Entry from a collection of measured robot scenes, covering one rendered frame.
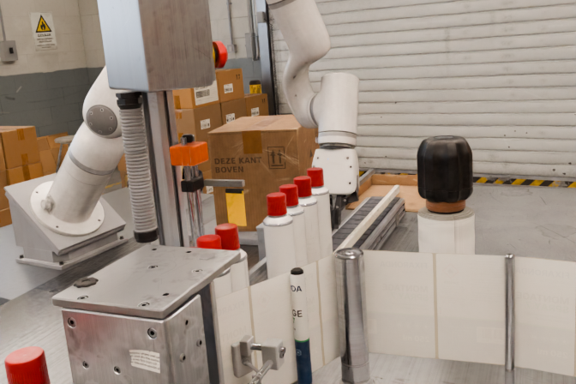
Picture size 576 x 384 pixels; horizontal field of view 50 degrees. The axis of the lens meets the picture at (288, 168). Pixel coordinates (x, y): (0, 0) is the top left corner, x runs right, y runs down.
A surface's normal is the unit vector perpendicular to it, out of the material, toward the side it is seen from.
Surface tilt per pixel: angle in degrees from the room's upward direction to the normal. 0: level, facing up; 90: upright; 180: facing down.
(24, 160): 91
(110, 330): 90
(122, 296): 0
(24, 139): 90
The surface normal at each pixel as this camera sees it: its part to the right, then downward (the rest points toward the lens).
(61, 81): 0.86, 0.04
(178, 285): -0.07, -0.98
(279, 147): -0.22, 0.22
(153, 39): 0.54, 0.13
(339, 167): -0.38, -0.13
